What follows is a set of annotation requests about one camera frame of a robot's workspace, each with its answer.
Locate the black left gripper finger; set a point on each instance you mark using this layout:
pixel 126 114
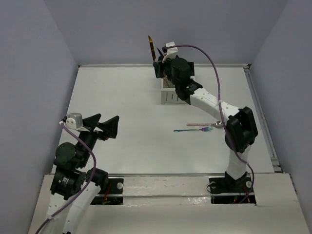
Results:
pixel 91 122
pixel 109 129

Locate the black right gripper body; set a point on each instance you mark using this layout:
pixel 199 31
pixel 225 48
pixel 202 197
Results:
pixel 165 69

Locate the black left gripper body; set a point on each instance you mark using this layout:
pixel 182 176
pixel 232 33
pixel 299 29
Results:
pixel 96 131

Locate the iridescent fork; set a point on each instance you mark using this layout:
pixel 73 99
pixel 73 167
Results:
pixel 204 129

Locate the iridescent spoon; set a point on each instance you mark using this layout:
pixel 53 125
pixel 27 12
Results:
pixel 217 124

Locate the black knife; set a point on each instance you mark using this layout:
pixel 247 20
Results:
pixel 161 55

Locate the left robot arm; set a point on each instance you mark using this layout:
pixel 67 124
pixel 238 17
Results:
pixel 77 180

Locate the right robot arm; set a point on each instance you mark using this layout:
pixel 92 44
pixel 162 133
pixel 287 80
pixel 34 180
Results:
pixel 238 123

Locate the black utensil caddy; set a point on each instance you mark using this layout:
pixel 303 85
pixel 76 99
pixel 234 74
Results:
pixel 190 69

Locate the white utensil caddy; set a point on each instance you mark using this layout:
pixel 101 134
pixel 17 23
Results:
pixel 168 93

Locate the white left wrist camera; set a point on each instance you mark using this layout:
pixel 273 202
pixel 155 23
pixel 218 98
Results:
pixel 74 121

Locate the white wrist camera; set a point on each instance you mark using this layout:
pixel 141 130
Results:
pixel 170 51
pixel 74 121

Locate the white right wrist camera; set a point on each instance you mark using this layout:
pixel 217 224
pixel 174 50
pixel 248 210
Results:
pixel 170 51

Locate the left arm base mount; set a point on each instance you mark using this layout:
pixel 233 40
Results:
pixel 112 195

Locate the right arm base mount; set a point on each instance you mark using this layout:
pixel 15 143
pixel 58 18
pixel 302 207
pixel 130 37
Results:
pixel 221 193

